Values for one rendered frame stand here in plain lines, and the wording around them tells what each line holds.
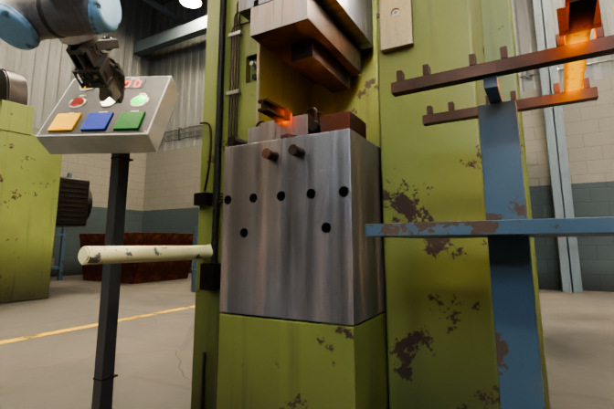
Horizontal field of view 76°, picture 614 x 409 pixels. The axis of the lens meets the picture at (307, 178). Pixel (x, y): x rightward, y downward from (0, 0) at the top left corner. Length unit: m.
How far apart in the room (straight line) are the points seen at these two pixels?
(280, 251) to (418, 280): 0.36
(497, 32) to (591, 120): 5.50
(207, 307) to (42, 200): 4.58
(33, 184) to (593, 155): 7.46
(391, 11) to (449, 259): 0.70
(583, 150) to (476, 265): 5.99
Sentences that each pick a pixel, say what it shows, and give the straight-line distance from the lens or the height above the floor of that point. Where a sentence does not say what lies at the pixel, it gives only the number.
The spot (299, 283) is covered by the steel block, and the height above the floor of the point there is 0.55.
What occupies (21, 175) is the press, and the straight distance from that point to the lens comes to 5.78.
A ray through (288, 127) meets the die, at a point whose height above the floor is 0.96.
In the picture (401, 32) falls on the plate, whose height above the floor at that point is 1.22.
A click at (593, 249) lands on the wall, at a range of 6.84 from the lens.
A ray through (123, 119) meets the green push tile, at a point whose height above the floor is 1.01.
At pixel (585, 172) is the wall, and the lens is 6.91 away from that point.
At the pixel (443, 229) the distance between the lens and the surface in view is 0.62.
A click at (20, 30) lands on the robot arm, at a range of 0.96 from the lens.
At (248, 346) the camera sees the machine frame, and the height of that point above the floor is 0.40.
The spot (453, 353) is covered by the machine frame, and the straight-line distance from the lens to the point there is 1.08.
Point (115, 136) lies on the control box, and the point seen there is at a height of 0.96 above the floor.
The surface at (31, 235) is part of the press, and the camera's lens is 5.78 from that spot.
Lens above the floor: 0.65
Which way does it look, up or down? 9 degrees up
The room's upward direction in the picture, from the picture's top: straight up
